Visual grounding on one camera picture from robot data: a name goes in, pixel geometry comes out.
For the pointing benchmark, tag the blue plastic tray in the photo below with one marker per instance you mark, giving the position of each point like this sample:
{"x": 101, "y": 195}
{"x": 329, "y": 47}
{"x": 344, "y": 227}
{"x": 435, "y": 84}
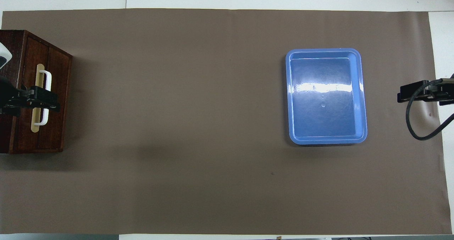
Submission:
{"x": 326, "y": 119}

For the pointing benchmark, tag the brown table mat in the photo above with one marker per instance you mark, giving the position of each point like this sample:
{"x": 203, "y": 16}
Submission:
{"x": 177, "y": 126}

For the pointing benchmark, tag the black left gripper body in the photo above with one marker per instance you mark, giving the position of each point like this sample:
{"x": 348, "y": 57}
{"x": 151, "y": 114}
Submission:
{"x": 7, "y": 94}

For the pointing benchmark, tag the dark wooden cabinet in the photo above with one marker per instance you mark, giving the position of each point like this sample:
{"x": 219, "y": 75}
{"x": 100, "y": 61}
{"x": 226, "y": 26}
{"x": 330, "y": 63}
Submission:
{"x": 10, "y": 133}

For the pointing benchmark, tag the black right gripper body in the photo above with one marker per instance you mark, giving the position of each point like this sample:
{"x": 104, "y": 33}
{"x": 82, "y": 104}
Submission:
{"x": 445, "y": 91}

